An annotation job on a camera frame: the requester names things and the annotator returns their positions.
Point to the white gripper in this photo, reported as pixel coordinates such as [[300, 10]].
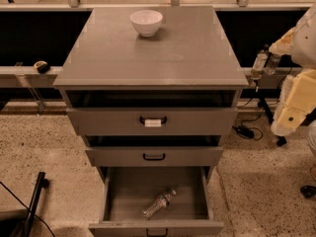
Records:
[[305, 48]]

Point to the clear plastic water bottle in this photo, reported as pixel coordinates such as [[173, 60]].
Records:
[[162, 201]]

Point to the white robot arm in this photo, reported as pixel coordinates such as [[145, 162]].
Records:
[[303, 50]]

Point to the clear bottle on ledge right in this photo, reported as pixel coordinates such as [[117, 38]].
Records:
[[272, 64]]

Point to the clear bottle on ledge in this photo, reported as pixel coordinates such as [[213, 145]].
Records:
[[259, 63], [272, 64]]

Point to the clear bottle on ledge left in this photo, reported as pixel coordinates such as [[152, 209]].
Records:
[[259, 63]]

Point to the middle grey drawer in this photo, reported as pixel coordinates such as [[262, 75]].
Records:
[[154, 156]]

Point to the grey drawer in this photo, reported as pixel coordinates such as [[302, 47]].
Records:
[[154, 156], [130, 121], [129, 190]]

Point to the grey drawer cabinet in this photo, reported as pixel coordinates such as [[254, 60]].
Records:
[[188, 63]]

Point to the bottom grey drawer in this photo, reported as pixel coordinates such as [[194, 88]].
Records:
[[129, 190]]

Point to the top grey drawer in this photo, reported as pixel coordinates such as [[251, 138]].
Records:
[[130, 121]]

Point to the black stand leg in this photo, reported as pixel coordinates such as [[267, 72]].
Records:
[[280, 140]]

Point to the black object on floor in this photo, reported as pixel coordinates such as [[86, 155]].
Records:
[[308, 191]]

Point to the white ceramic bowl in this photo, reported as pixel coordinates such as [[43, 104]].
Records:
[[146, 22]]

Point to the black yellow tape measure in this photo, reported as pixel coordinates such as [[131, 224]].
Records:
[[41, 66]]

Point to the black stand at left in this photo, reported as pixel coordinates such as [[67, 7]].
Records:
[[19, 222]]

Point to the black power adapter with cable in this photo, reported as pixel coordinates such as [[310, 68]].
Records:
[[245, 131]]

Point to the white tape on handle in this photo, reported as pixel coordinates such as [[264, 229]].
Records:
[[153, 123]]

